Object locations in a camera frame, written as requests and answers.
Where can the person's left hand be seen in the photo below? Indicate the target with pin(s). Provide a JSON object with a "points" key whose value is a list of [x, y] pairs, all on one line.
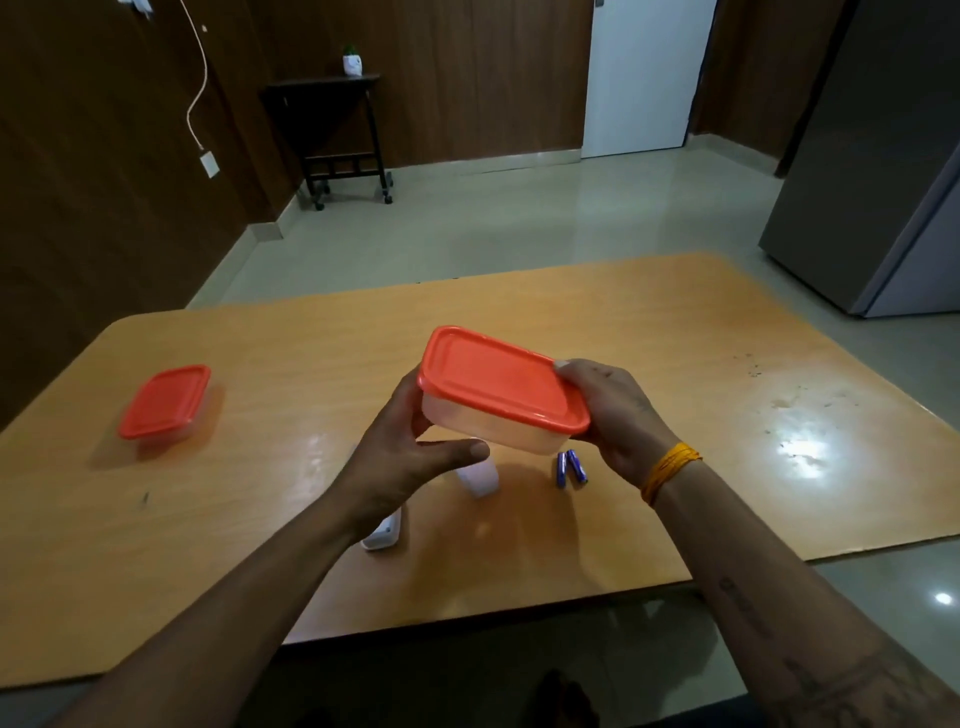
{"points": [[386, 457]]}

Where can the person's right hand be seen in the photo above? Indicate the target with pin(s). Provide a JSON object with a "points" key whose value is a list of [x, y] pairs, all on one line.
{"points": [[622, 420]]}

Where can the person's right fingers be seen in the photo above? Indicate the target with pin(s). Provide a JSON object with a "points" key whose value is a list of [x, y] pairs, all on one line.
{"points": [[574, 369]]}

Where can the person's left thumb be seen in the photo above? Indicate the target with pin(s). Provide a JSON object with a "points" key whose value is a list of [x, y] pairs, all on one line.
{"points": [[454, 452]]}

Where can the clear container with orange lid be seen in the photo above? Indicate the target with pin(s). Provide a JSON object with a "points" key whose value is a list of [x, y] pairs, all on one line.
{"points": [[501, 390]]}

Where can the person's left forearm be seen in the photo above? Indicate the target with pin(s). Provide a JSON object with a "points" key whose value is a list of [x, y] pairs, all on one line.
{"points": [[217, 622]]}

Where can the person's right forearm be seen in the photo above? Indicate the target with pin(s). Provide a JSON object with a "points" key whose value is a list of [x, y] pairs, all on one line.
{"points": [[795, 600]]}

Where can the white remote battery cover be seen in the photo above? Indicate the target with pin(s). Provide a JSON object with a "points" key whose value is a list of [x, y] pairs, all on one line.
{"points": [[480, 478]]}

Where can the blue battery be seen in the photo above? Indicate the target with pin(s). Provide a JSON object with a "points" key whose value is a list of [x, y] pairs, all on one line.
{"points": [[561, 470], [577, 466]]}

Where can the white remote control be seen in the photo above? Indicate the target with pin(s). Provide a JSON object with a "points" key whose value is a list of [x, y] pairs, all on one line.
{"points": [[382, 532]]}

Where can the yellow thread wristband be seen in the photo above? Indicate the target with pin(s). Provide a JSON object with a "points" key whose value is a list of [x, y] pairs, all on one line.
{"points": [[666, 469]]}

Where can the small container with orange lid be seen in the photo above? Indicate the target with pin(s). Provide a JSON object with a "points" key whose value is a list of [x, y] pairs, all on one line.
{"points": [[165, 403]]}

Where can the white door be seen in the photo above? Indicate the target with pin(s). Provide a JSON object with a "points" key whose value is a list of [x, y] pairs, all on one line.
{"points": [[645, 75]]}

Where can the dark wooden side table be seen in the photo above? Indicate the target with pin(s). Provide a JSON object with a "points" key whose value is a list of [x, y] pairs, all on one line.
{"points": [[337, 135]]}

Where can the grey refrigerator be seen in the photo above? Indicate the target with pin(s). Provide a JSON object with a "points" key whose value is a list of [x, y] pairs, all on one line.
{"points": [[870, 157]]}

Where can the small white potted plant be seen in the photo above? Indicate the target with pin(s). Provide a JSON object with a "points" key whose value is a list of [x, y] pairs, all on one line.
{"points": [[352, 61]]}

